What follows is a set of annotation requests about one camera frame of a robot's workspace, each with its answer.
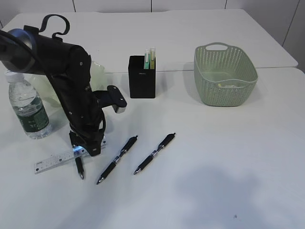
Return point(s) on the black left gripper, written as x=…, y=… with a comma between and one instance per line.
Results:
x=87, y=128

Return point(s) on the clear plastic ruler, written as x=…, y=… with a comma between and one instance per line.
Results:
x=59, y=159

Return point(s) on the clear plastic water bottle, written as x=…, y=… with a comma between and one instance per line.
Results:
x=28, y=106

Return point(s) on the mint green pen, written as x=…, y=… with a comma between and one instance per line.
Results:
x=146, y=59

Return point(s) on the yellow utility knife pen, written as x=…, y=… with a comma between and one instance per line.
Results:
x=152, y=57

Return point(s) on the yellow packaging paper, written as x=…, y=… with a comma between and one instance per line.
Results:
x=231, y=84

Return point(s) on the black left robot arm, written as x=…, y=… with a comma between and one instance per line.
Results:
x=67, y=67

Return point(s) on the black pen under ruler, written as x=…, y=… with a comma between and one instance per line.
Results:
x=79, y=166

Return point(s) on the black gel pen middle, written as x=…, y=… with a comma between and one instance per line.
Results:
x=113, y=164

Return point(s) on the black gel pen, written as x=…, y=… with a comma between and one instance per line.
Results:
x=152, y=155
x=113, y=164

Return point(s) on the pale green glass plate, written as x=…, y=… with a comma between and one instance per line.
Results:
x=47, y=93

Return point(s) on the black square pen holder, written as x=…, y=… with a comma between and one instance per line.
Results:
x=142, y=82

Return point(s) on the black gel pen right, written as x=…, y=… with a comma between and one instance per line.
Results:
x=152, y=155

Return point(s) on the grey-green woven plastic basket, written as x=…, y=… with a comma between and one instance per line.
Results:
x=218, y=62

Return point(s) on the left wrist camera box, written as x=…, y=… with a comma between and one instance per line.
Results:
x=111, y=97

